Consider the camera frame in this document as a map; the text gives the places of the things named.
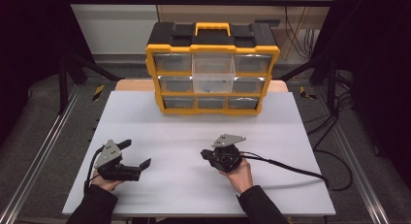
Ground hand-held gripper cable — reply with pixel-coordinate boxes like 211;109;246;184
240;151;354;192
82;145;105;193

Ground left hand-held gripper cable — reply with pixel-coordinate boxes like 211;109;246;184
82;145;105;193

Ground yellow black drawer organizer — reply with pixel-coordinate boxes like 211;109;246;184
144;21;281;116

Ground black horizontal bar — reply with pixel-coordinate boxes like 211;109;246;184
64;0;337;8

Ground yellow black hazard tape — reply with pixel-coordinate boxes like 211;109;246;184
91;84;106;102
299;85;318;101

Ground grid of clear drawers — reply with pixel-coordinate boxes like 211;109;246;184
152;52;272;111

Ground black floor cables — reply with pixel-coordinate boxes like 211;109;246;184
303;68;355;150

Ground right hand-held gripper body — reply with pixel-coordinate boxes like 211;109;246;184
209;134;246;174

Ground clear plastic drawer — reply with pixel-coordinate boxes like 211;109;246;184
192;52;237;94

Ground black metal stand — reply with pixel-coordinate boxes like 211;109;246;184
276;52;339;114
57;52;126;115

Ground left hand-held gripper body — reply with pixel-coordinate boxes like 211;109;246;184
94;139;142;182

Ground black curtain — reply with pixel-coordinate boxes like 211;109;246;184
309;0;411;189
0;0;95;147

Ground right hand-held gripper cable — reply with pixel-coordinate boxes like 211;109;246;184
240;151;354;192

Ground person's right hand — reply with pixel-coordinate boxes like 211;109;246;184
219;159;255;195

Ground hanging black cables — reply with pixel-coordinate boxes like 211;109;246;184
283;5;322;60

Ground metal floor rail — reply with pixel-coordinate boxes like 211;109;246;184
0;84;82;224
314;87;392;224

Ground person's left hand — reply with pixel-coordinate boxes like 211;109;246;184
90;175;124;193

